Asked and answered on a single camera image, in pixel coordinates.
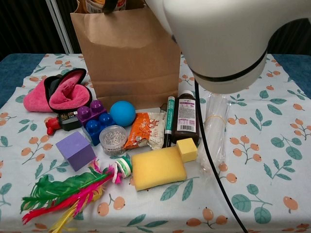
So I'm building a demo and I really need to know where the purple plastic building block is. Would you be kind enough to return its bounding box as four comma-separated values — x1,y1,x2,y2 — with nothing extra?
76,100,107,127

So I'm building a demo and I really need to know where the pink plush cloth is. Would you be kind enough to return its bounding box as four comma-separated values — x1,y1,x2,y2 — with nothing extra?
23,68,93,114

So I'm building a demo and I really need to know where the black pleated curtain panel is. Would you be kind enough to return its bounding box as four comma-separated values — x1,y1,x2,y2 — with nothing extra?
57,0,85,54
267,20,311,55
0,0,60,61

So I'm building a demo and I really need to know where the colourful feather shuttlecock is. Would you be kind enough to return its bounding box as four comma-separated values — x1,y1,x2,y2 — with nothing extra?
20,156,134,233

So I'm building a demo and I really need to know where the bundle of clear straws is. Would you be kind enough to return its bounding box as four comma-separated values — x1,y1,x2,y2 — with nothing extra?
198,93,231,182

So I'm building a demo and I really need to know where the small black bottle red cap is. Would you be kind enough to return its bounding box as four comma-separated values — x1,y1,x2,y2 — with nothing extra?
45,111,82,136

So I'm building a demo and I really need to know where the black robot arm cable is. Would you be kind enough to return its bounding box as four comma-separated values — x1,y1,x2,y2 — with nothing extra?
193,79,247,233

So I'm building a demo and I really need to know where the floral tablecloth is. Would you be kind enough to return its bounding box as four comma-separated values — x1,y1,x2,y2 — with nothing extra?
0,53,311,233

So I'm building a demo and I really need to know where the clear tub of paper clips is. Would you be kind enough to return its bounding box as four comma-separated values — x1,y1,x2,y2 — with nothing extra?
99,125,128,156

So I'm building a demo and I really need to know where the yellow sponge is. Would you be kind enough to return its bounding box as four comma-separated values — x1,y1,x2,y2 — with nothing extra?
131,147,187,192

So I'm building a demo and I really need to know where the blue plastic building block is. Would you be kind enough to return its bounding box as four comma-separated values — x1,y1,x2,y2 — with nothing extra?
81,113,117,147

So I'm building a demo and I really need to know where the purple foam cube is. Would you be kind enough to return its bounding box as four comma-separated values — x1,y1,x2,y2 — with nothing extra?
55,132,96,172

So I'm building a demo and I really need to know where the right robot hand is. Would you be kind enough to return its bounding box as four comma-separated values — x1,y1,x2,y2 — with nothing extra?
102,0,117,15

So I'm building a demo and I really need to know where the blue rubber ball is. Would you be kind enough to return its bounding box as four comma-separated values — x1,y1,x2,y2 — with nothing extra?
109,100,137,128

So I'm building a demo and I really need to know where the clear plastic container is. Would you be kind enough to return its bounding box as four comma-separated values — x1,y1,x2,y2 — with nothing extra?
85,0,127,12

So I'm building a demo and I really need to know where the orange and white snack packet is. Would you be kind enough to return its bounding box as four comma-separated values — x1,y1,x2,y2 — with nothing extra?
123,112,167,151

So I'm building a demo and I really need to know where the green marker pen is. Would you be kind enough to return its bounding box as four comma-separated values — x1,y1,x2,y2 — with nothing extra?
164,96,176,149

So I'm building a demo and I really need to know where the grey aluminium partition post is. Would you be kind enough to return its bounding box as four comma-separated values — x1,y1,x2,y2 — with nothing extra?
46,0,75,54

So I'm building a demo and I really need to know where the brown medicine bottle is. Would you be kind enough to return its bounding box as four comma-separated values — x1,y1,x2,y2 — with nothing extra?
172,90,200,145

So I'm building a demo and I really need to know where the yellow foam cube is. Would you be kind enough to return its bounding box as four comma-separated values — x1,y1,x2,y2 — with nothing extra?
176,137,198,163

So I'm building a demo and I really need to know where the brown paper shopping bag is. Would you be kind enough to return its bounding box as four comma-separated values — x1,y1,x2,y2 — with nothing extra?
69,0,182,111

